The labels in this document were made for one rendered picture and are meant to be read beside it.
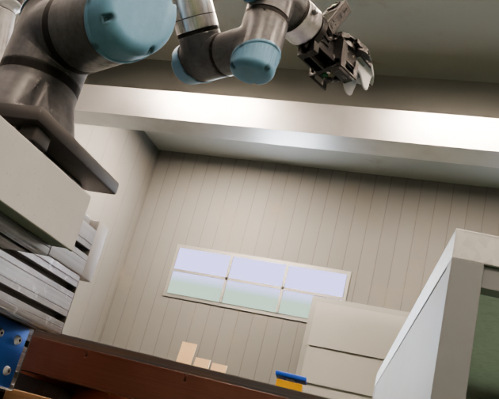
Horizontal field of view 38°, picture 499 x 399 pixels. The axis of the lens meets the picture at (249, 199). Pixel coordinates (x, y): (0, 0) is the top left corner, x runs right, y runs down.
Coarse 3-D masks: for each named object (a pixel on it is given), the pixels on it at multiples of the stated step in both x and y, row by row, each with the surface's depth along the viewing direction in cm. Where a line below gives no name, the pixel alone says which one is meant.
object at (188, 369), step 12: (48, 336) 131; (60, 336) 130; (72, 336) 130; (96, 348) 129; (108, 348) 129; (120, 348) 129; (144, 360) 128; (156, 360) 127; (168, 360) 127; (192, 372) 126; (204, 372) 126; (216, 372) 126; (240, 384) 125; (252, 384) 124; (264, 384) 124; (288, 396) 123; (300, 396) 123; (312, 396) 123
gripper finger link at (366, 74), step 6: (360, 60) 134; (360, 66) 135; (366, 66) 136; (372, 66) 137; (360, 72) 134; (366, 72) 136; (372, 72) 137; (360, 78) 134; (366, 78) 136; (372, 78) 139; (366, 84) 135; (372, 84) 140
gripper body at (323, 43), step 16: (320, 32) 124; (336, 32) 130; (304, 48) 126; (320, 48) 125; (336, 48) 129; (352, 48) 131; (320, 64) 128; (336, 64) 127; (352, 64) 131; (336, 80) 132
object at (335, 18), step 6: (330, 6) 135; (336, 6) 134; (342, 6) 133; (348, 6) 135; (324, 12) 136; (330, 12) 133; (336, 12) 131; (342, 12) 133; (348, 12) 134; (330, 18) 129; (336, 18) 131; (342, 18) 132; (330, 24) 129; (336, 24) 130; (330, 30) 128
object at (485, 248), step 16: (464, 240) 92; (480, 240) 91; (496, 240) 91; (448, 256) 94; (464, 256) 91; (480, 256) 91; (496, 256) 90; (432, 272) 110; (432, 288) 106; (416, 304) 128; (480, 304) 120; (496, 304) 118; (480, 320) 129; (496, 320) 127; (400, 336) 150; (480, 336) 141; (496, 336) 138; (480, 352) 153; (496, 352) 150; (384, 368) 181; (480, 368) 168; (496, 368) 164; (480, 384) 187; (496, 384) 182
